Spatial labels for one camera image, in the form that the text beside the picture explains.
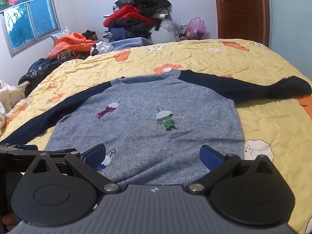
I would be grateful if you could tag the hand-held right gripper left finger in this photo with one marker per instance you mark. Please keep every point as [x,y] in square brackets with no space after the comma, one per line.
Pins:
[93,156]

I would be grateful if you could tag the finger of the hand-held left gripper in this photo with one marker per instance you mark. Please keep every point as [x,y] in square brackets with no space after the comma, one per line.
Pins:
[24,147]

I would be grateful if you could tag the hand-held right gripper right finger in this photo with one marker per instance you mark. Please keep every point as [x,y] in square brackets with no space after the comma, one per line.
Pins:
[210,158]

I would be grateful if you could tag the grey sweater with navy sleeves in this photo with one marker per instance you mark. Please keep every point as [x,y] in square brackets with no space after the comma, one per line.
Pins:
[146,136]

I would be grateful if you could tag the pile of dark and red clothes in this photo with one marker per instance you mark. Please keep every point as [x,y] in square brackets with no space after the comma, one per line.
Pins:
[136,12]

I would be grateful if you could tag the white crumpled duvet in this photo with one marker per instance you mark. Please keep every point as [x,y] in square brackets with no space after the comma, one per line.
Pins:
[9,97]

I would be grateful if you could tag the dark floral clothing heap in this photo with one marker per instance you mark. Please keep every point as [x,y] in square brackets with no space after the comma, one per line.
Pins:
[39,70]

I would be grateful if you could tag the yellow carrot print quilt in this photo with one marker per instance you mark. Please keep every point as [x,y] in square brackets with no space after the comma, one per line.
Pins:
[219,61]

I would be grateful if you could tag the leopard print cloth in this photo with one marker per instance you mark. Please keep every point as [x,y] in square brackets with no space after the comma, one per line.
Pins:
[65,56]

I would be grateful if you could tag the white crumpled plastic sheet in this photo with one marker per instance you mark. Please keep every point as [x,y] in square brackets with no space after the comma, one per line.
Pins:
[102,47]

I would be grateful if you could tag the orange plastic bag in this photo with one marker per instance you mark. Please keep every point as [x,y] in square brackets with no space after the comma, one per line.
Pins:
[73,42]

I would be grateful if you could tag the light blue knit blanket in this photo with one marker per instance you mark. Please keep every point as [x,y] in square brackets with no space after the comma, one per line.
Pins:
[129,43]

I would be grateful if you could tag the white floral pillow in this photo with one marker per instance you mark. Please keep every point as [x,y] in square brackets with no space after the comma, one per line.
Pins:
[61,34]

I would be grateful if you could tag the dark brown bag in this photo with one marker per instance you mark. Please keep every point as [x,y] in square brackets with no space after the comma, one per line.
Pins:
[89,34]

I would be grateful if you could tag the pink plastic bag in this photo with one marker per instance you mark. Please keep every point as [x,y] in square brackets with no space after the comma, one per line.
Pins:
[195,28]

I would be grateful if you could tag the clear plastic bag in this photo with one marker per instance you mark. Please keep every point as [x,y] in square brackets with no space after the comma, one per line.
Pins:
[170,30]

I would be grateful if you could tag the brown wooden door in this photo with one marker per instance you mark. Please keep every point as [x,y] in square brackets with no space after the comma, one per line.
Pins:
[241,9]

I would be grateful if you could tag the white sliding wardrobe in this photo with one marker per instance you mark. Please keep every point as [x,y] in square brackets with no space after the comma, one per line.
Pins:
[290,17]

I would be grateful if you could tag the aluminium frame window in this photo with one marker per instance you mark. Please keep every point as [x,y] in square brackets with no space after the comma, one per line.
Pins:
[31,22]

